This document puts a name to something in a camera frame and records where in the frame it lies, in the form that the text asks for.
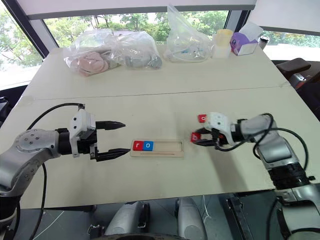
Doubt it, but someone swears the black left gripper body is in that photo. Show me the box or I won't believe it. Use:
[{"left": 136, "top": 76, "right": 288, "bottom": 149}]
[{"left": 76, "top": 120, "right": 99, "bottom": 162}]

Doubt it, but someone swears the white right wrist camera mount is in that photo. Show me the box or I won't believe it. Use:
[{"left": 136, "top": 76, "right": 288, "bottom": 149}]
[{"left": 205, "top": 111, "right": 235, "bottom": 146}]

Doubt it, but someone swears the black metal bar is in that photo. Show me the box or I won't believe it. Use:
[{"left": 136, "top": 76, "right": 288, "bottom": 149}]
[{"left": 224, "top": 194, "right": 252, "bottom": 240}]

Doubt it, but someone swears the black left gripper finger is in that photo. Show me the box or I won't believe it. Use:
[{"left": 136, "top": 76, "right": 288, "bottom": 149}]
[
  {"left": 96, "top": 120, "right": 127, "bottom": 131},
  {"left": 96, "top": 148, "right": 132, "bottom": 163}
]

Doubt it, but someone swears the red letter block r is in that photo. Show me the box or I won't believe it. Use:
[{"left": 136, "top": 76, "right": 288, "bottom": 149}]
[{"left": 132, "top": 140, "right": 145, "bottom": 152}]

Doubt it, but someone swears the thin white string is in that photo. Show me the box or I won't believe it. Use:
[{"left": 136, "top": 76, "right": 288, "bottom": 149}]
[{"left": 201, "top": 194, "right": 214, "bottom": 227}]

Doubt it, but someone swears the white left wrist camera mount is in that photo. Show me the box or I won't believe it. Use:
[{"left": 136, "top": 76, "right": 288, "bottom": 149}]
[{"left": 69, "top": 109, "right": 97, "bottom": 159}]

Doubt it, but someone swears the purple tissue box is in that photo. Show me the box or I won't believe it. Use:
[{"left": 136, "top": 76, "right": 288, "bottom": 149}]
[{"left": 229, "top": 20, "right": 265, "bottom": 57}]

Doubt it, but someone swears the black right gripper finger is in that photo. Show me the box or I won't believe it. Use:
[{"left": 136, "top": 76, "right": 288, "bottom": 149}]
[
  {"left": 193, "top": 139, "right": 216, "bottom": 148},
  {"left": 192, "top": 126, "right": 214, "bottom": 136}
]

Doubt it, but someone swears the grey rounded housing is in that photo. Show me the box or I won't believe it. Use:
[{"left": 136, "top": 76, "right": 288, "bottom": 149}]
[
  {"left": 175, "top": 196, "right": 209, "bottom": 240},
  {"left": 104, "top": 200, "right": 151, "bottom": 238}
]

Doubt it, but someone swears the wooden letter tray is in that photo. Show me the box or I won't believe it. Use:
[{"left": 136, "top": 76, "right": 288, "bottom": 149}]
[{"left": 129, "top": 139, "right": 185, "bottom": 159}]

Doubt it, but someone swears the yellow and white cup stack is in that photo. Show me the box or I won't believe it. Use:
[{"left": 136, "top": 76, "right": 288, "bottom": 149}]
[{"left": 211, "top": 28, "right": 234, "bottom": 60}]

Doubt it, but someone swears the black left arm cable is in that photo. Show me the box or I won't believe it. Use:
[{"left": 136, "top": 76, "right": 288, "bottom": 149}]
[{"left": 25, "top": 102, "right": 86, "bottom": 240}]

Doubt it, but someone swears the dark drink can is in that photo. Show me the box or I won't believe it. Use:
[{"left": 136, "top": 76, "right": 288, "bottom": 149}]
[{"left": 258, "top": 34, "right": 271, "bottom": 50}]

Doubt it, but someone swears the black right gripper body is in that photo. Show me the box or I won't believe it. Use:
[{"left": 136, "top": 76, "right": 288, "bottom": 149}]
[{"left": 210, "top": 127, "right": 228, "bottom": 151}]

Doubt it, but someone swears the dark object beside table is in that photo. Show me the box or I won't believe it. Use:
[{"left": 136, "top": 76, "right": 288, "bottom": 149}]
[{"left": 0, "top": 95, "right": 11, "bottom": 127}]

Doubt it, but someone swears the plastic bag with pink items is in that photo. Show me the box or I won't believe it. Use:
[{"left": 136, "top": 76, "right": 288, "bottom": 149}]
[{"left": 63, "top": 28, "right": 164, "bottom": 78}]

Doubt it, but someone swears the clear plastic bag with parts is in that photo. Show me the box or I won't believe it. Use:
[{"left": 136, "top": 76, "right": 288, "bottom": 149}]
[{"left": 163, "top": 4, "right": 214, "bottom": 63}]

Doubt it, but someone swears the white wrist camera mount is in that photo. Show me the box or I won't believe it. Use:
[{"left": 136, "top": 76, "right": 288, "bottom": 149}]
[
  {"left": 205, "top": 111, "right": 235, "bottom": 146},
  {"left": 69, "top": 109, "right": 97, "bottom": 159}
]

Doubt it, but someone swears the dark brown chair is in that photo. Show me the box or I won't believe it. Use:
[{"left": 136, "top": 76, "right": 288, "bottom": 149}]
[{"left": 270, "top": 57, "right": 320, "bottom": 115}]

